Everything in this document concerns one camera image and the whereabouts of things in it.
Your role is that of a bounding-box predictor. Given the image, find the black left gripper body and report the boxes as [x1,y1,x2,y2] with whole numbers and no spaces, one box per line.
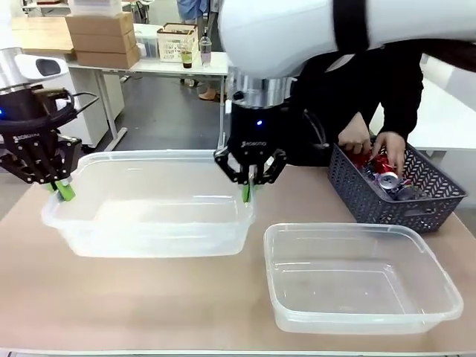
[0,86,77,157]

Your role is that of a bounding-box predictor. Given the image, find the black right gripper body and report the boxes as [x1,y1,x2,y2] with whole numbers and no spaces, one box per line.
[225,99,292,168]

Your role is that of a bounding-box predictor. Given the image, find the clear plastic bin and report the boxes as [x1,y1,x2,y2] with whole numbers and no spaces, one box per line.
[39,149,258,258]
[263,222,465,335]

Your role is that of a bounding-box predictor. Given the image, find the crushed red can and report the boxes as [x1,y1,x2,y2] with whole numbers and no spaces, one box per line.
[352,151,399,176]

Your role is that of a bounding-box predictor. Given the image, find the crushed silver top can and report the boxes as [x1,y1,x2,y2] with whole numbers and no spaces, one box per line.
[376,172,408,192]

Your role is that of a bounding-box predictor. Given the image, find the person's left forearm black sleeve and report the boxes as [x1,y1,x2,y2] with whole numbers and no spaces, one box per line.
[373,55,425,139]

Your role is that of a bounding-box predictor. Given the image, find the dark gray woven plastic basket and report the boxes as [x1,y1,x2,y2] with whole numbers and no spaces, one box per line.
[327,136,468,234]

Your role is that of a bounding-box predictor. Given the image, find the person's right hand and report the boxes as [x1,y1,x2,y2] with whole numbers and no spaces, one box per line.
[338,110,373,156]

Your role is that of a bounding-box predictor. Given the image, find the person's left hand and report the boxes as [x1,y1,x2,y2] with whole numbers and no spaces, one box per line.
[369,130,407,176]

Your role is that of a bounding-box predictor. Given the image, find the white cabinet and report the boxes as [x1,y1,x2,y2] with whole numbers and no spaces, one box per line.
[55,66,126,147]

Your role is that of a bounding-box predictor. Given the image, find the wooden background table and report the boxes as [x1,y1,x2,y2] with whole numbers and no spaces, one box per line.
[10,16,76,56]

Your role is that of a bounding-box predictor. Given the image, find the person's black clothed torso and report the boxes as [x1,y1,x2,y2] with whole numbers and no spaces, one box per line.
[288,50,425,168]

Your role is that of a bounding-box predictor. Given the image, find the brown cardboard box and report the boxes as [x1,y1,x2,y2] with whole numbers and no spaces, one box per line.
[65,12,135,37]
[74,47,142,71]
[69,30,138,54]

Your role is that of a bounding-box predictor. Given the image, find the white background desk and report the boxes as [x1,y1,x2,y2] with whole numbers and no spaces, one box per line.
[66,51,230,150]

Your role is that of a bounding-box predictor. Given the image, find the white crate with wood trim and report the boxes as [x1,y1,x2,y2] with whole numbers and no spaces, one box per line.
[156,22,199,62]

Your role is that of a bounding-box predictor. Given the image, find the background person in blue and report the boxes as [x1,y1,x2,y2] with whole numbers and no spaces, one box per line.
[176,0,221,102]

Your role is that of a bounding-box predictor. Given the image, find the small clear storage container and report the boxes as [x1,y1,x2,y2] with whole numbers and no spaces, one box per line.
[135,35,161,60]

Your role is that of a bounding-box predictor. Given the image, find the white side table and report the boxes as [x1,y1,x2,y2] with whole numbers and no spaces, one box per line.
[408,65,476,159]

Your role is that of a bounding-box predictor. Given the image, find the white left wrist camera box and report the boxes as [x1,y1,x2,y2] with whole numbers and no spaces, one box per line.
[14,54,68,81]

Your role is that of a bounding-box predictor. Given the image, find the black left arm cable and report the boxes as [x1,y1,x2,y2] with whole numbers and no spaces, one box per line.
[35,89,101,126]

